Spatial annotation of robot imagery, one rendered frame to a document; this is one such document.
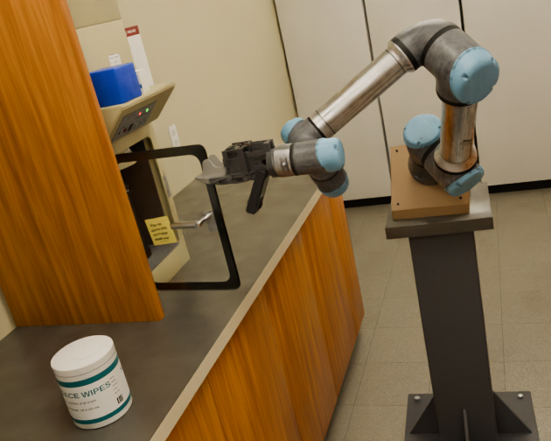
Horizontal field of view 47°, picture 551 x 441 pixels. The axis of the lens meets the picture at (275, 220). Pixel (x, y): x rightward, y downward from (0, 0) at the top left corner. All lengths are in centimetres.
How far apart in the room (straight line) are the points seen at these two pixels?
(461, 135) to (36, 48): 106
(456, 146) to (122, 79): 88
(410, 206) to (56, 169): 106
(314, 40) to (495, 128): 140
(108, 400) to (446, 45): 106
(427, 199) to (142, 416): 111
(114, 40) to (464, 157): 102
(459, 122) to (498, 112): 299
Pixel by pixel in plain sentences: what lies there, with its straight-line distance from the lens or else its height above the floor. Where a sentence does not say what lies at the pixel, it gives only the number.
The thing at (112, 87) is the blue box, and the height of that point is 156.
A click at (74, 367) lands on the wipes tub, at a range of 136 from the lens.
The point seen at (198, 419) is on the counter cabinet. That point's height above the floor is 81.
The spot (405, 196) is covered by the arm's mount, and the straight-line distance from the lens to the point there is 205.
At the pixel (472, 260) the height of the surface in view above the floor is 77.
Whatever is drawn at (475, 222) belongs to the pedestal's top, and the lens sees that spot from 199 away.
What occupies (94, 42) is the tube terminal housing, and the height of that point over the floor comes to 167.
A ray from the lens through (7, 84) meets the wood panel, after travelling 172.
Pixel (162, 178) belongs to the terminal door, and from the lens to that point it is 164.
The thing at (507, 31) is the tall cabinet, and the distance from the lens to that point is 453.
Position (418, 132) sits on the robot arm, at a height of 123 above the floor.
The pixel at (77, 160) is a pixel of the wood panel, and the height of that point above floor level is 141.
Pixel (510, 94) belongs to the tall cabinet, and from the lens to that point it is 460.
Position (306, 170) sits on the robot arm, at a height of 131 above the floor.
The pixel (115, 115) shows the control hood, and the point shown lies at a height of 149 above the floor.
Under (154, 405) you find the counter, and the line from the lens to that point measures 142.
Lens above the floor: 170
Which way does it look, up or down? 20 degrees down
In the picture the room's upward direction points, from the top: 13 degrees counter-clockwise
